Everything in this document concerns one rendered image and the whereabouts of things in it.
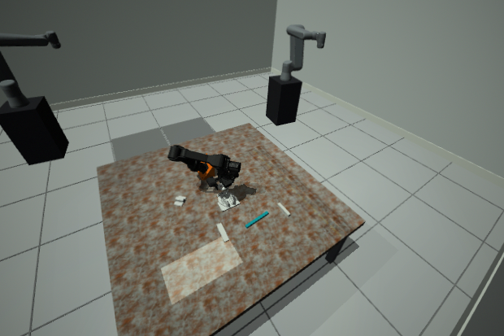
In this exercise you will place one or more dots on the teal flat bar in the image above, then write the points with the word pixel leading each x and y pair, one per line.
pixel 257 219

